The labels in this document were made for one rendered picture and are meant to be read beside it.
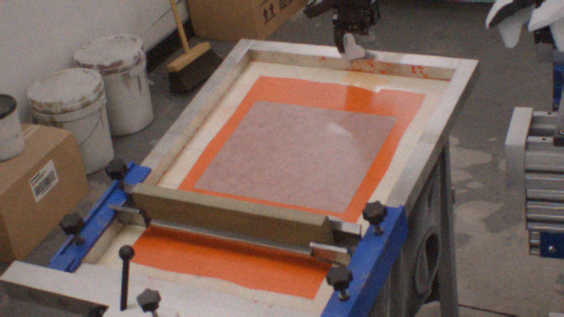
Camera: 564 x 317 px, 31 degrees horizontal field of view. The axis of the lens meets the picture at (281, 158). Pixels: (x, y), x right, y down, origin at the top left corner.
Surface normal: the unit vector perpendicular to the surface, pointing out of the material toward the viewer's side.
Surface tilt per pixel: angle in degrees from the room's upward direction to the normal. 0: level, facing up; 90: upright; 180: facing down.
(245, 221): 99
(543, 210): 90
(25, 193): 89
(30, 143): 0
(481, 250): 0
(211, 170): 9
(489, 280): 0
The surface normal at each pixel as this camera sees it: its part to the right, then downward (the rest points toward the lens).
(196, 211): -0.42, 0.64
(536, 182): -0.31, 0.52
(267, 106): -0.20, -0.76
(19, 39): 0.88, 0.13
